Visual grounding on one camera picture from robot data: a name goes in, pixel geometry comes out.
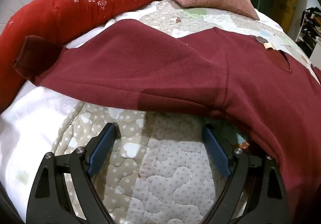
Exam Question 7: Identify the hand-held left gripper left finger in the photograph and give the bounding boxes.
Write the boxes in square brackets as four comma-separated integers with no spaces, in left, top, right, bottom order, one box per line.
[26,122,121,224]

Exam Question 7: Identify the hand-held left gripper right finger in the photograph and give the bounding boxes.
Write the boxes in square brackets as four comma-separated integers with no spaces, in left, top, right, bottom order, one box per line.
[202,123,294,224]

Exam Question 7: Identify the maroon sweatshirt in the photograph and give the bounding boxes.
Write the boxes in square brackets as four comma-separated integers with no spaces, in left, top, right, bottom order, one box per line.
[13,19,321,224]

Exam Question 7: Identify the red floral comforter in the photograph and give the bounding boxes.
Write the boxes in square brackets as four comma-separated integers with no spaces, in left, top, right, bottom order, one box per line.
[0,0,171,114]

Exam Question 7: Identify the white storage shelf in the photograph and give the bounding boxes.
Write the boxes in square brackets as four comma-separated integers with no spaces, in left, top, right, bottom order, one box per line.
[296,7,321,56]

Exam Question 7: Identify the patchwork quilted bedspread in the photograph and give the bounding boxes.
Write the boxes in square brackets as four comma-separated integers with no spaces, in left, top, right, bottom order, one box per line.
[54,0,316,224]

